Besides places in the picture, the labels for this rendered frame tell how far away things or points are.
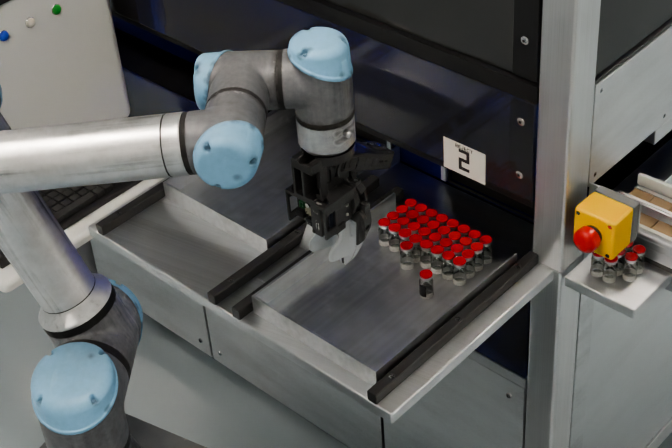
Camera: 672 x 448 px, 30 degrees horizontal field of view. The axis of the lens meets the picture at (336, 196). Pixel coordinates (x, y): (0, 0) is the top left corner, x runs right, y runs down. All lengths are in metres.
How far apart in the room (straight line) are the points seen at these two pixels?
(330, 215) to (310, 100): 0.17
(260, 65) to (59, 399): 0.53
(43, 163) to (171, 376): 1.74
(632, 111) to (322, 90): 0.66
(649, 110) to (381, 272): 0.51
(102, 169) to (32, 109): 1.00
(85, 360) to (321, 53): 0.56
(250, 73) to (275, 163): 0.79
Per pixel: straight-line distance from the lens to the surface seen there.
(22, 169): 1.50
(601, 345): 2.33
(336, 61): 1.52
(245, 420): 3.04
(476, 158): 2.02
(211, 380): 3.15
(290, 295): 2.01
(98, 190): 2.40
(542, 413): 2.29
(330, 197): 1.62
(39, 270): 1.77
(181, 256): 2.12
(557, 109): 1.87
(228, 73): 1.52
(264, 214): 2.18
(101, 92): 2.56
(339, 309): 1.98
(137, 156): 1.46
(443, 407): 2.48
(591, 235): 1.91
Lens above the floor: 2.22
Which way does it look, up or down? 37 degrees down
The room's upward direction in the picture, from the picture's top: 5 degrees counter-clockwise
